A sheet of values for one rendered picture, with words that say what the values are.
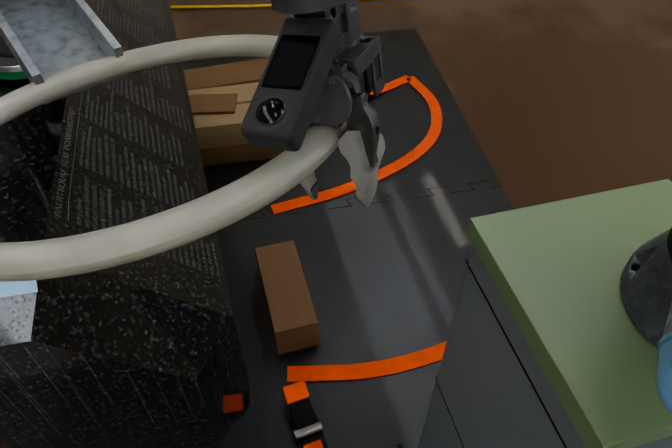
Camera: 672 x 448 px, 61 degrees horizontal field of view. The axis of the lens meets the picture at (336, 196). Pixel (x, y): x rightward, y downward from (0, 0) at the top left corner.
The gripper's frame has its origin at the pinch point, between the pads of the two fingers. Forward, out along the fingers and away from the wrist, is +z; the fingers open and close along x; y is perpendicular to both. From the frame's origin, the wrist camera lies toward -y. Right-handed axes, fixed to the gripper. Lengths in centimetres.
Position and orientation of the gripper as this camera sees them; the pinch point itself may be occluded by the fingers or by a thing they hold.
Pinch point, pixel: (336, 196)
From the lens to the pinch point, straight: 56.5
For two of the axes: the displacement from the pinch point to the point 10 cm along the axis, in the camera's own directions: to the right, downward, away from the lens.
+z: 1.4, 8.2, 5.6
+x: -9.1, -1.2, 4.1
